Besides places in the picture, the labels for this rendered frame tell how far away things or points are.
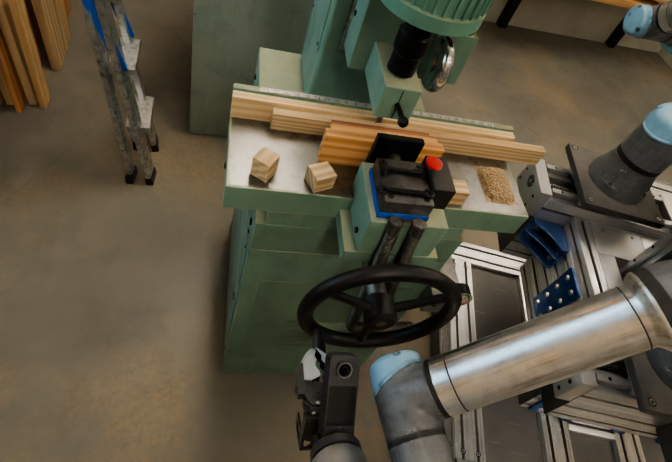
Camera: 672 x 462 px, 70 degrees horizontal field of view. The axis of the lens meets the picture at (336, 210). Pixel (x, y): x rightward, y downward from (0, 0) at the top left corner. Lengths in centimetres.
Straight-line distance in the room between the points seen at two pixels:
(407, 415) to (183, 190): 152
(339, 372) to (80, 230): 137
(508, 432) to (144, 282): 124
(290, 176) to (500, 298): 114
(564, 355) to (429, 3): 49
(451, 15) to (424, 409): 54
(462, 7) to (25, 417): 147
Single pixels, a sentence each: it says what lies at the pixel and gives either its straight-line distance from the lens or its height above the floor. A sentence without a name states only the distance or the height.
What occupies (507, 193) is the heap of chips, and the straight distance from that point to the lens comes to 104.
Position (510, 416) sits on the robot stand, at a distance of 166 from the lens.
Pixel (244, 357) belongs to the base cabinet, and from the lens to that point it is 151.
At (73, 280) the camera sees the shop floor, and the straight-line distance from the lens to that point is 180.
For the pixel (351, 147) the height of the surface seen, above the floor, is 95.
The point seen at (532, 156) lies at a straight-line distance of 115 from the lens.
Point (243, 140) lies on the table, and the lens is 92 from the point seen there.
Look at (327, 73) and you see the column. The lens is 111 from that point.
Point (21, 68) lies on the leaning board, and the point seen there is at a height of 18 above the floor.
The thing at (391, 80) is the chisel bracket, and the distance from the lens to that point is 87.
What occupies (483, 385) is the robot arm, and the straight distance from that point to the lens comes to 63.
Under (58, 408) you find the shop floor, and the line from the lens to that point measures 164.
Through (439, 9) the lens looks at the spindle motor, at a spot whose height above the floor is 123.
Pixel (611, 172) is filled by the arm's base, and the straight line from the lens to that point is 139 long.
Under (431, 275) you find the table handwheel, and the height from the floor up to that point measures 95.
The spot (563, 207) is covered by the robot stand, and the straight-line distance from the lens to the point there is 140.
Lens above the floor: 154
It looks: 49 degrees down
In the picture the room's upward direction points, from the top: 23 degrees clockwise
